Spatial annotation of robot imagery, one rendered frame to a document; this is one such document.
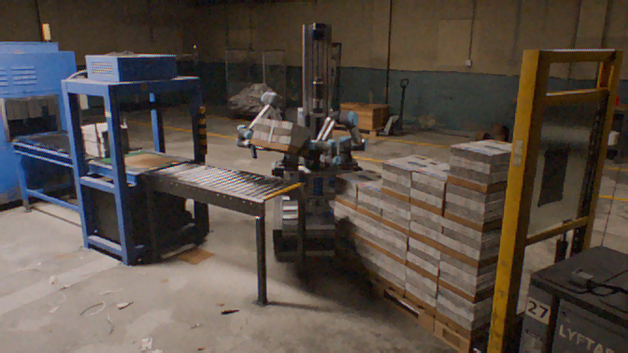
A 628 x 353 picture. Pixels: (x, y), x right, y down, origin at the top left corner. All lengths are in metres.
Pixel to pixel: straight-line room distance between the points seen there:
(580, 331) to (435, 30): 8.47
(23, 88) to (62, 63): 0.54
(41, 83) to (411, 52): 7.10
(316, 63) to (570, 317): 2.91
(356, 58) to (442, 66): 2.05
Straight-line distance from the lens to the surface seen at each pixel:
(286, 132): 3.69
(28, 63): 6.32
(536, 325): 2.64
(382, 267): 3.60
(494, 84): 10.01
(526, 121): 2.36
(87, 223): 4.84
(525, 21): 9.90
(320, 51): 4.35
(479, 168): 2.80
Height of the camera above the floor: 1.88
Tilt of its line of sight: 16 degrees down
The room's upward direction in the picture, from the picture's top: straight up
